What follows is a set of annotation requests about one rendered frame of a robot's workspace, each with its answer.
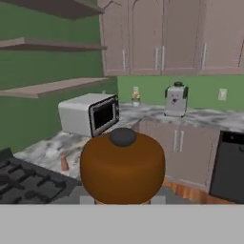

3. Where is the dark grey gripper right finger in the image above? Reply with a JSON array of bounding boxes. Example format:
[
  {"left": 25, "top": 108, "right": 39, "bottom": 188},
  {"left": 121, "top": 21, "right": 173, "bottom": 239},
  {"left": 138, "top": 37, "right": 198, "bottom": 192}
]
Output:
[{"left": 148, "top": 185, "right": 193, "bottom": 205}]

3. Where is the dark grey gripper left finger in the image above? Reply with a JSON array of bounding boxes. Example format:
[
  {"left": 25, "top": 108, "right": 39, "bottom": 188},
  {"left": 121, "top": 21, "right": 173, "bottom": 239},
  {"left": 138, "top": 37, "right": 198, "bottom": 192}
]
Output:
[{"left": 51, "top": 185, "right": 96, "bottom": 205}]

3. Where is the small brown shaker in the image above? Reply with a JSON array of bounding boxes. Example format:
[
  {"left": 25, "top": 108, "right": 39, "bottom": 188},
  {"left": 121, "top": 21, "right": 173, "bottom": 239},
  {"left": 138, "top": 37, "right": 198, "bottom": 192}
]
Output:
[{"left": 60, "top": 153, "right": 70, "bottom": 173}]

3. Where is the beige base cupboard run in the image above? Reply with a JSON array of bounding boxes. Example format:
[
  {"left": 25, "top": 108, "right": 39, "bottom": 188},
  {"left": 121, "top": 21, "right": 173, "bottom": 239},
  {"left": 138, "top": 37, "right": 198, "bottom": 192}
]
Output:
[{"left": 131, "top": 116, "right": 223, "bottom": 193}]

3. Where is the black gas hob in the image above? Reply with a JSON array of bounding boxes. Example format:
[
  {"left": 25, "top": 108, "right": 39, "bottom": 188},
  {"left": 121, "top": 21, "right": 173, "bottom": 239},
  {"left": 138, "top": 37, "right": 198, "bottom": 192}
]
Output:
[{"left": 0, "top": 147, "right": 81, "bottom": 205}]

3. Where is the black dishwasher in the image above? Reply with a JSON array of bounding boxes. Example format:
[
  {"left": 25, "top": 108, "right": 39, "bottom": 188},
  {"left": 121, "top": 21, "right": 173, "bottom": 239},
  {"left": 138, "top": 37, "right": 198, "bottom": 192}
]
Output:
[{"left": 208, "top": 129, "right": 244, "bottom": 205}]

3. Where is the white microwave oven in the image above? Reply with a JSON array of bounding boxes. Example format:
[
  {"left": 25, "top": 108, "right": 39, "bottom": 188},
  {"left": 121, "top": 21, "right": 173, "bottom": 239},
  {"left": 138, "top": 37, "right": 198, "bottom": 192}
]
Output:
[{"left": 57, "top": 92, "right": 121, "bottom": 138}]

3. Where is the white blender with dark lid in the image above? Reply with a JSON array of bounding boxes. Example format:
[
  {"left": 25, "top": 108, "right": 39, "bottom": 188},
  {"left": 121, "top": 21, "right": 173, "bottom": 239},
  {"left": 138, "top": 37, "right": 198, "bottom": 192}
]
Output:
[{"left": 163, "top": 81, "right": 190, "bottom": 118}]

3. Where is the small pale jar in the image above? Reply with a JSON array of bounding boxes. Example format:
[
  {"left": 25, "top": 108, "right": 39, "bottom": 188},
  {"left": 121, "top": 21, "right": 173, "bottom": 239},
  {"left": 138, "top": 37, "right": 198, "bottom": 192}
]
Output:
[{"left": 131, "top": 86, "right": 142, "bottom": 108}]

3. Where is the beige upper cupboard run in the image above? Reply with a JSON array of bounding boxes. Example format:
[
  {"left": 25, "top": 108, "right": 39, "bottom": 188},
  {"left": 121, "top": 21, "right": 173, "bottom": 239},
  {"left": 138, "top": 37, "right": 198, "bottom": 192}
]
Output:
[{"left": 97, "top": 0, "right": 244, "bottom": 77}]

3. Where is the brown wall shelf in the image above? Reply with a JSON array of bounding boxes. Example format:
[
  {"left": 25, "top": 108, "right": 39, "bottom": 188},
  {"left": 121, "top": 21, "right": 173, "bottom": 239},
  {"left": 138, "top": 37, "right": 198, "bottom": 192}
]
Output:
[
  {"left": 0, "top": 36, "right": 108, "bottom": 53},
  {"left": 0, "top": 76, "right": 111, "bottom": 99},
  {"left": 0, "top": 0, "right": 106, "bottom": 21}
]

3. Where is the white wall socket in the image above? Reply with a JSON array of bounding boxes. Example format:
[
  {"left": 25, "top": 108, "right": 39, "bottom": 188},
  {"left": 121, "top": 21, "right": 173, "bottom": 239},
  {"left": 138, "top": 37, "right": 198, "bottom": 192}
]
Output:
[{"left": 217, "top": 88, "right": 228, "bottom": 102}]

